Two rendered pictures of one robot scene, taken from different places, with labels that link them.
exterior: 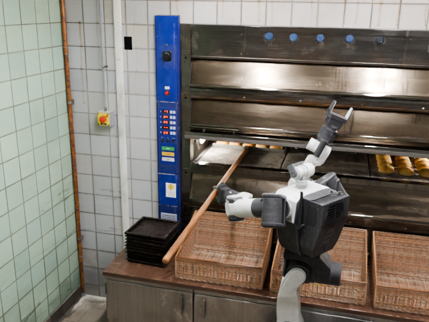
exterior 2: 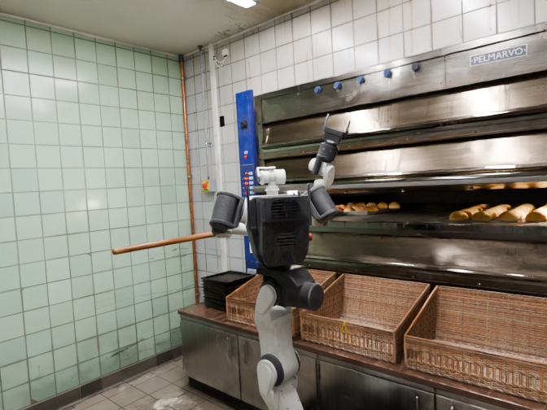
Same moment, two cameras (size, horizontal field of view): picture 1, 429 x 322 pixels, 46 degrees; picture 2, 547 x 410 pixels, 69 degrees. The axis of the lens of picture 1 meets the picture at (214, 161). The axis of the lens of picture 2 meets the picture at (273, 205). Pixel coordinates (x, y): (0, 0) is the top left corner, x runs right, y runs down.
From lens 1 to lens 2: 1.61 m
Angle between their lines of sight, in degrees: 30
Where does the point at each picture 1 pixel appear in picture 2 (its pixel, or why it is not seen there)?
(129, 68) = (224, 141)
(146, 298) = (205, 338)
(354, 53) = (394, 87)
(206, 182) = not seen: hidden behind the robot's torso
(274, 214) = (218, 211)
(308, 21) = (347, 66)
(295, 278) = (264, 296)
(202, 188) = not seen: hidden behind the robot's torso
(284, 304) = (264, 331)
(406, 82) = (450, 105)
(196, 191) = not seen: hidden behind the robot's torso
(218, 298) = (255, 342)
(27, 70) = (142, 144)
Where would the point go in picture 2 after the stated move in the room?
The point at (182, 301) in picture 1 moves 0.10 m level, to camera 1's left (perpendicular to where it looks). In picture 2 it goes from (228, 343) to (215, 341)
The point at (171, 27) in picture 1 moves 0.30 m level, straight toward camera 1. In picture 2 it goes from (246, 99) to (226, 92)
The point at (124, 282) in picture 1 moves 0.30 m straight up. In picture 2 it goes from (191, 321) to (189, 279)
